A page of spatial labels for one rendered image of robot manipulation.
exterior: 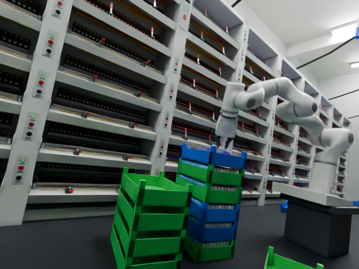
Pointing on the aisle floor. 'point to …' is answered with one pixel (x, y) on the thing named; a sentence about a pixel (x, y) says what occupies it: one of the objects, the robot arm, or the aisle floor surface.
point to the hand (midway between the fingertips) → (222, 144)
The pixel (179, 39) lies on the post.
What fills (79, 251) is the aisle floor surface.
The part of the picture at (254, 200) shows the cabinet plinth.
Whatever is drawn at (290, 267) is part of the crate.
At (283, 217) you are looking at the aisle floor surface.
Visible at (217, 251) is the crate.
